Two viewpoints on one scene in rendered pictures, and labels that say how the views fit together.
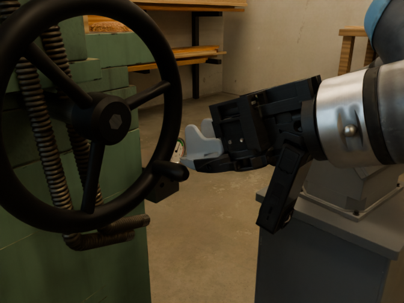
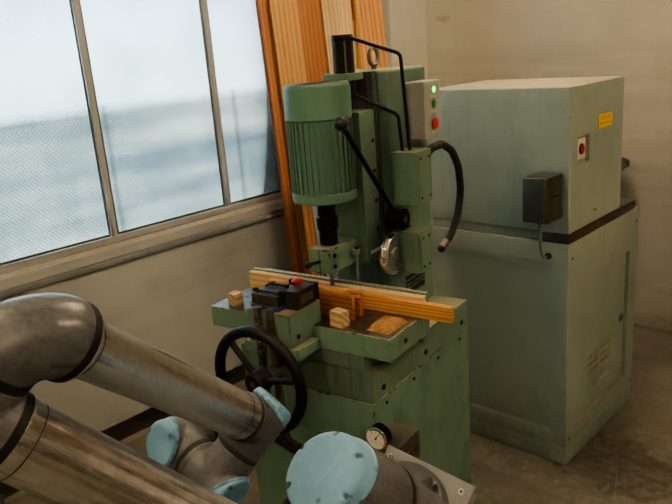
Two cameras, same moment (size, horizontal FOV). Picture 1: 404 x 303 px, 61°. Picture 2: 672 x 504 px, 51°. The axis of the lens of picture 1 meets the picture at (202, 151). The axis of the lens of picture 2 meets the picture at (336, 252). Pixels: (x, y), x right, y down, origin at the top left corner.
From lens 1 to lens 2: 1.71 m
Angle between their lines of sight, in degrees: 83
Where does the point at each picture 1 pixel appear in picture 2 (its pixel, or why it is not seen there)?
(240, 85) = not seen: outside the picture
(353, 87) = not seen: hidden behind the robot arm
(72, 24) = (284, 331)
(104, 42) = (346, 337)
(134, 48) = (369, 347)
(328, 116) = not seen: hidden behind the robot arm
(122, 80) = (359, 365)
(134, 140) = (368, 411)
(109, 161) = (346, 414)
